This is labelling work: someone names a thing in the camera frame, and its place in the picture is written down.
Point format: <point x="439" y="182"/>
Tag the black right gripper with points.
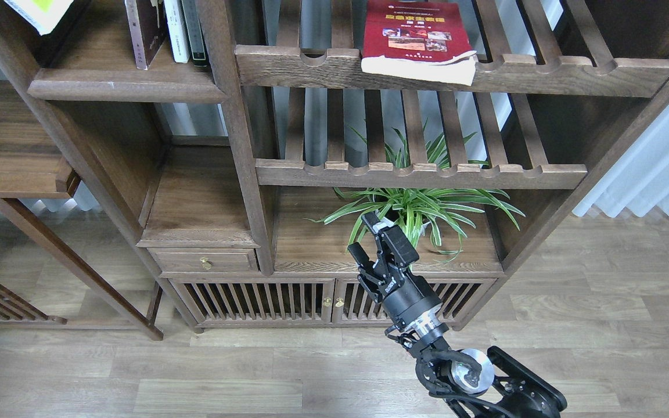
<point x="408" y="300"/>

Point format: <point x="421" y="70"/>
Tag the dark brown book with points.
<point x="148" y="29"/>

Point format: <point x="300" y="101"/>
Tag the yellow green book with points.
<point x="43" y="15"/>

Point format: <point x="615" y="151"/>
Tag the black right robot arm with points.
<point x="472" y="383"/>

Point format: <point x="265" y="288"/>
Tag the white plant pot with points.
<point x="390" y="219"/>

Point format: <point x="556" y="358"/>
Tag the green spider plant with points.
<point x="422" y="207"/>

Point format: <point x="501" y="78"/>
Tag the brass cabinet door knobs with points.
<point x="337" y="302"/>

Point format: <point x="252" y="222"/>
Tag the dark wooden bookshelf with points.
<point x="228" y="161"/>

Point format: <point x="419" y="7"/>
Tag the brass drawer knob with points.
<point x="205" y="263"/>

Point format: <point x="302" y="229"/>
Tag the red book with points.
<point x="417" y="40"/>

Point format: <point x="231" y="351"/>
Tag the white curtain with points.
<point x="638" y="182"/>

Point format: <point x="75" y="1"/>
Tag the white upright book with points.
<point x="178" y="35"/>

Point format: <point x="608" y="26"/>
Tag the dark upright book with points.
<point x="195" y="34"/>

